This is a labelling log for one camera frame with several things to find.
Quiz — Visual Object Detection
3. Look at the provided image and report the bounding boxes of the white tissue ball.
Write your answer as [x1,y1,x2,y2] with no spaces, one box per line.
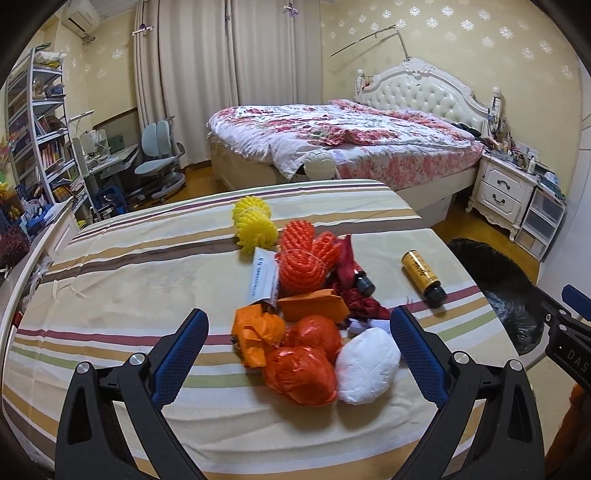
[335,328,402,405]

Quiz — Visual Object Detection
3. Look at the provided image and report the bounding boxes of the gold bottle black cap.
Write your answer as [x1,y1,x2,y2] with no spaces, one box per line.
[401,250,448,308]

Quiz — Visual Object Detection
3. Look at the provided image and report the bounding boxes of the orange paper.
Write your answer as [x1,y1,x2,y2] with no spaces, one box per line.
[231,304,287,369]

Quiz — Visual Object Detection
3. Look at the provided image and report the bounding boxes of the dark red wrapper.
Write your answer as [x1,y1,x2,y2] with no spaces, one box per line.
[334,235,390,322]

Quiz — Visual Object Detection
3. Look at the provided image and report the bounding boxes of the orange cardboard piece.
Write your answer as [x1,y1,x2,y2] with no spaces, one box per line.
[277,289,351,324]

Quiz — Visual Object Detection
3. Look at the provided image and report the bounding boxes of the red plastic bag ball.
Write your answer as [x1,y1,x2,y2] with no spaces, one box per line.
[263,346,338,406]

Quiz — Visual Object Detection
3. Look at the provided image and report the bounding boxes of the white paper packet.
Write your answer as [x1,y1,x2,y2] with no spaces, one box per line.
[247,247,280,308]

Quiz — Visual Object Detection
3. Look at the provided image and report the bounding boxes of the orange foam net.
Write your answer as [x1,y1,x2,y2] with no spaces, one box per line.
[276,220,341,295]

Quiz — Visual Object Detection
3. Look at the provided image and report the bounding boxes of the yellow foam net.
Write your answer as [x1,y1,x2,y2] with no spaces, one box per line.
[232,196,279,254]

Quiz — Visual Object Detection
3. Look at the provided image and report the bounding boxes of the red bottle black cap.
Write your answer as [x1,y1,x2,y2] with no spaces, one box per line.
[355,270,376,297]

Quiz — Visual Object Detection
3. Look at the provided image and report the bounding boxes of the plastic drawer unit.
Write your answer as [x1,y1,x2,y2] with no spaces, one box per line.
[515,186,566,262]

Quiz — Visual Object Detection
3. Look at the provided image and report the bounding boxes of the striped bed sheet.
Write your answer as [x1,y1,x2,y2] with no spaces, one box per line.
[1,180,517,479]

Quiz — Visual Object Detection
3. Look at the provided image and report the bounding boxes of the white nightstand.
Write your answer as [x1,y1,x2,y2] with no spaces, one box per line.
[465,152,537,242]

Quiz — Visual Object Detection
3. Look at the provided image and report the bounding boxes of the light blue desk chair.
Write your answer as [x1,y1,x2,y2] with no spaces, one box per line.
[129,116,186,204]

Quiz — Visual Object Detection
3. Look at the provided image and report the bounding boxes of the floral quilt bed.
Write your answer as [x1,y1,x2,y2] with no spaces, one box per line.
[207,99,484,190]

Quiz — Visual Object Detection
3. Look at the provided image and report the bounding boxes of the grey study desk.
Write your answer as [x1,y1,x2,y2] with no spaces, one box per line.
[71,133,139,205]

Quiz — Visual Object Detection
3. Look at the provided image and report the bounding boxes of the white volleyball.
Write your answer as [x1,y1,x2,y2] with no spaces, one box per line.
[303,150,339,181]

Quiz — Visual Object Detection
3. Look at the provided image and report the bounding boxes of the white bookshelf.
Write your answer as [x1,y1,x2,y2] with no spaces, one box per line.
[4,43,92,227]

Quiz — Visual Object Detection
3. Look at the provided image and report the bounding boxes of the white tufted headboard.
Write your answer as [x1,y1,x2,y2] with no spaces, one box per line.
[355,57,503,136]

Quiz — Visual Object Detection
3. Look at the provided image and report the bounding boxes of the beige curtains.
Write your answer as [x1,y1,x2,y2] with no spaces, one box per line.
[133,1,322,167]

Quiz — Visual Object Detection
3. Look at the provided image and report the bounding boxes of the white air conditioner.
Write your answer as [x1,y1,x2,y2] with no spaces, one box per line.
[61,0,100,38]

